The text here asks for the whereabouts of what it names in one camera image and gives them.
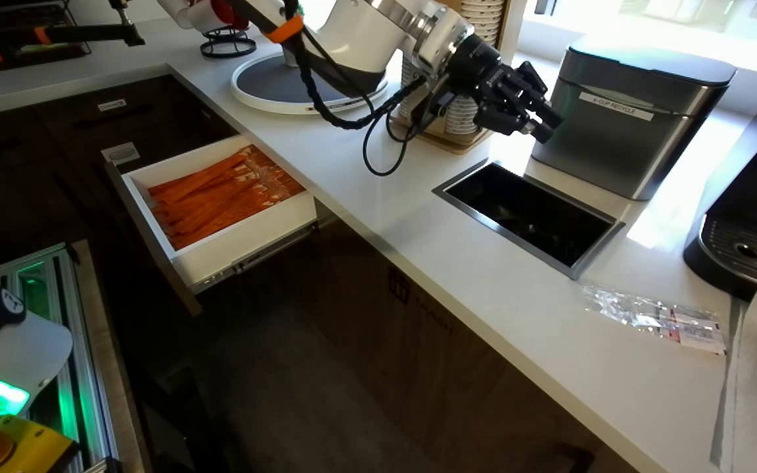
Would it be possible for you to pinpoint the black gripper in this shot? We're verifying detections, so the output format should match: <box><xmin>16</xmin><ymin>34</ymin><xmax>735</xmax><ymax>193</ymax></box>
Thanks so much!
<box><xmin>443</xmin><ymin>32</ymin><xmax>568</xmax><ymax>148</ymax></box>

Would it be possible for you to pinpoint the black recessed counter bin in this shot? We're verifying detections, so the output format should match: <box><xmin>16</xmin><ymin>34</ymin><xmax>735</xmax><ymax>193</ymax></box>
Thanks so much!
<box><xmin>432</xmin><ymin>157</ymin><xmax>629</xmax><ymax>283</ymax></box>

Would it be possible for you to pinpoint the beige cup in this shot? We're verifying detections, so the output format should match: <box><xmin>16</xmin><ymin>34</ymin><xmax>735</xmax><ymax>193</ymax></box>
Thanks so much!
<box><xmin>418</xmin><ymin>86</ymin><xmax>491</xmax><ymax>150</ymax></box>

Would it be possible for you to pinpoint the grey metal box appliance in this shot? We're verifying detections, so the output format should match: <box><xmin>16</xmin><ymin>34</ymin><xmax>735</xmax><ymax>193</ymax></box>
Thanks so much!
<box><xmin>525</xmin><ymin>40</ymin><xmax>739</xmax><ymax>204</ymax></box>

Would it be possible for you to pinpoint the clear plastic wrapper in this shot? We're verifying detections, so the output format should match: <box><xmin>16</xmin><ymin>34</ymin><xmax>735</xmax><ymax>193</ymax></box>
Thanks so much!
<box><xmin>581</xmin><ymin>283</ymin><xmax>733</xmax><ymax>354</ymax></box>

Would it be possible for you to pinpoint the black coffee machine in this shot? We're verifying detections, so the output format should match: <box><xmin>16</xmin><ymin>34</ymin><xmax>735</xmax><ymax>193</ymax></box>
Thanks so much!
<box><xmin>680</xmin><ymin>74</ymin><xmax>757</xmax><ymax>306</ymax></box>

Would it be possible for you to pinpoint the round white grey disc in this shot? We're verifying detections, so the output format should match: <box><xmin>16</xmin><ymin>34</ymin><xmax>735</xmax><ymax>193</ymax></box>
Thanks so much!
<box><xmin>229</xmin><ymin>49</ymin><xmax>397</xmax><ymax>119</ymax></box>

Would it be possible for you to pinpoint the dark wooden cabinet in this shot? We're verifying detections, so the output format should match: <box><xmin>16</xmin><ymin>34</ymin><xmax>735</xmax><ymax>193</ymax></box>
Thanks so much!
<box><xmin>175</xmin><ymin>204</ymin><xmax>639</xmax><ymax>473</ymax></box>

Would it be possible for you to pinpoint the white drawer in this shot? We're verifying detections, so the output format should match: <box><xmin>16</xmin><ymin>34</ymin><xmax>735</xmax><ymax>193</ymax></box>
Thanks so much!
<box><xmin>115</xmin><ymin>128</ymin><xmax>320</xmax><ymax>296</ymax></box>

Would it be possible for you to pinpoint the dark drawer cabinet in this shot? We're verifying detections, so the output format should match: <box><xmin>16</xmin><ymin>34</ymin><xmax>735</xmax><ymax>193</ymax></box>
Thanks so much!
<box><xmin>0</xmin><ymin>72</ymin><xmax>242</xmax><ymax>270</ymax></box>

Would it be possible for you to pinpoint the black orange tool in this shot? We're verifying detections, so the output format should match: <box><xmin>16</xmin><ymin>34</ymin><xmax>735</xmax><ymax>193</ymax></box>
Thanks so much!
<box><xmin>0</xmin><ymin>0</ymin><xmax>149</xmax><ymax>78</ymax></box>

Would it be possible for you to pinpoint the black round knob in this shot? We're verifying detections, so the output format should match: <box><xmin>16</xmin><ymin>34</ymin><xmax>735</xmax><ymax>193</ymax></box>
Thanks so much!
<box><xmin>0</xmin><ymin>287</ymin><xmax>29</xmax><ymax>334</ymax></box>

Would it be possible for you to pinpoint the white device with green light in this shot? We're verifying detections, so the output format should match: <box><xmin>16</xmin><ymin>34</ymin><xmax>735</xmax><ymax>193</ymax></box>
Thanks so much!
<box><xmin>0</xmin><ymin>256</ymin><xmax>75</xmax><ymax>430</ymax></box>

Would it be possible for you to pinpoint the yellow box with orange button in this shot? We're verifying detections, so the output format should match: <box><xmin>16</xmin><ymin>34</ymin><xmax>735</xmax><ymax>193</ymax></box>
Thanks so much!
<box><xmin>0</xmin><ymin>415</ymin><xmax>82</xmax><ymax>473</ymax></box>

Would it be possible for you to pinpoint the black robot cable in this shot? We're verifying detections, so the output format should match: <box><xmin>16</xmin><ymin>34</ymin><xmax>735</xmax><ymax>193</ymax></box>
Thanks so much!
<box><xmin>282</xmin><ymin>14</ymin><xmax>437</xmax><ymax>178</ymax></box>

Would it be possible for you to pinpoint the orange cable strap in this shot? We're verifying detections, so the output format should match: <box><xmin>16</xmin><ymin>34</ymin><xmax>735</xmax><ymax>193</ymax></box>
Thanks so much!
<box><xmin>266</xmin><ymin>14</ymin><xmax>308</xmax><ymax>47</ymax></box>

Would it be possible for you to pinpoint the black ring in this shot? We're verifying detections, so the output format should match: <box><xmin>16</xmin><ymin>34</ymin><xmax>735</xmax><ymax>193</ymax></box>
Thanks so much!
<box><xmin>198</xmin><ymin>27</ymin><xmax>259</xmax><ymax>64</ymax></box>

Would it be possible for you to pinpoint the silver drawer handle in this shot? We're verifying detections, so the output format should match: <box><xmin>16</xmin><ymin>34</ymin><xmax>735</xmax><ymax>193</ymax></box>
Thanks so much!
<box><xmin>95</xmin><ymin>95</ymin><xmax>131</xmax><ymax>119</ymax></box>
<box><xmin>100</xmin><ymin>140</ymin><xmax>145</xmax><ymax>170</ymax></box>

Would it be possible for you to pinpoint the aluminium rail frame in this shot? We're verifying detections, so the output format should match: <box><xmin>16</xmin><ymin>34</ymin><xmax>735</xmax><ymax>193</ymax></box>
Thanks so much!
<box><xmin>0</xmin><ymin>239</ymin><xmax>153</xmax><ymax>473</ymax></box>

